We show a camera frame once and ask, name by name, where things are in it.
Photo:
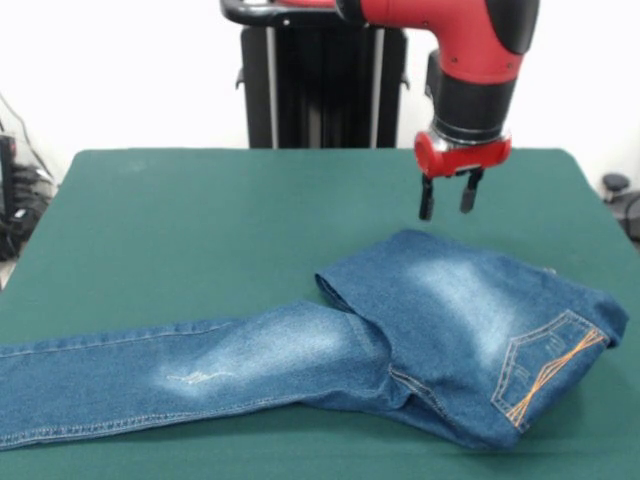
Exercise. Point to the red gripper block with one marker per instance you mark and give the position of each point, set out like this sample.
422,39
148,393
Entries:
450,157

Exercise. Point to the blue denim jeans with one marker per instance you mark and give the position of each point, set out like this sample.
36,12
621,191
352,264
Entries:
450,310

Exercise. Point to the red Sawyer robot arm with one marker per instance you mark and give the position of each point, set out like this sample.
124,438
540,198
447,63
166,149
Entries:
475,65

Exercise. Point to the dark green table cloth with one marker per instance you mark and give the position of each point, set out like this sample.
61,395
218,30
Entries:
150,225

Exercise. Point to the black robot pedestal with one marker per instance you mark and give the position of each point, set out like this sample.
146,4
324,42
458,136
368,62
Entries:
310,90

